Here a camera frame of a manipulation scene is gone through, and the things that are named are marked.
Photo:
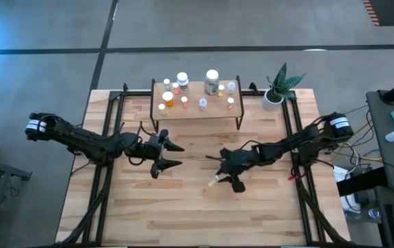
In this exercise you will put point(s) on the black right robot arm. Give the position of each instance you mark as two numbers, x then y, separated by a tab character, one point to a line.
303	141

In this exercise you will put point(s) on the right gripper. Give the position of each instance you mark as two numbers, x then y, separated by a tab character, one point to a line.
236	162

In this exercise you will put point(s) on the green snake plant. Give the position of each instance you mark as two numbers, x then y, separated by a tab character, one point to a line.
283	82

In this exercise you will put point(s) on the wooden shelf with black legs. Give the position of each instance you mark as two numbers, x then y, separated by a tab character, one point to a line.
197	110

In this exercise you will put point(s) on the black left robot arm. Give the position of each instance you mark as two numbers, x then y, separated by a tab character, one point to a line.
80	137

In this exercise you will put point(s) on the white power strip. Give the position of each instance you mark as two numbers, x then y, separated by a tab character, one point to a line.
341	174

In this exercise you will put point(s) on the white plant pot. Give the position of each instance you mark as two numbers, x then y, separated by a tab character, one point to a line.
269	103

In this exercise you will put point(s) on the large white bottle green label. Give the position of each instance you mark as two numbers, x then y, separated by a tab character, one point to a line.
211	79

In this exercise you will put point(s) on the small clear pill bottle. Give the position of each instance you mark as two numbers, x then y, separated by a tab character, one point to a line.
230	86

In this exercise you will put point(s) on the black aluminium frame rails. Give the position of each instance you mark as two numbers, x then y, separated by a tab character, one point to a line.
307	203
102	193

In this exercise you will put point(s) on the small translucent pill bottle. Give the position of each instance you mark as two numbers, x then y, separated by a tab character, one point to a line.
166	82

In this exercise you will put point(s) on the yellow-green pill bottle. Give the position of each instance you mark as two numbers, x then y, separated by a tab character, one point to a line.
213	182

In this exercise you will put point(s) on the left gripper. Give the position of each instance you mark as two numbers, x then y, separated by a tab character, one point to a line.
154	146

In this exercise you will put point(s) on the black mat with orange edge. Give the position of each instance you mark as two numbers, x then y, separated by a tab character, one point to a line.
390	12

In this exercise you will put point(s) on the orange pill bottle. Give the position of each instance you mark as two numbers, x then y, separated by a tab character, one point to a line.
168	98

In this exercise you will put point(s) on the pale translucent pill bottle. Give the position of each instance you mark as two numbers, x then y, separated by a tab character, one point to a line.
202	103

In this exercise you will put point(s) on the small pink pill bottle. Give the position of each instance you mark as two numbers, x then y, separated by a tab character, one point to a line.
175	87

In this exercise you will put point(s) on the red clip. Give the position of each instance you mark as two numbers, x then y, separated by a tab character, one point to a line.
291	178

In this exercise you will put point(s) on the white aspirin bottle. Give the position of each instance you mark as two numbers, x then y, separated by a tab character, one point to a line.
182	80

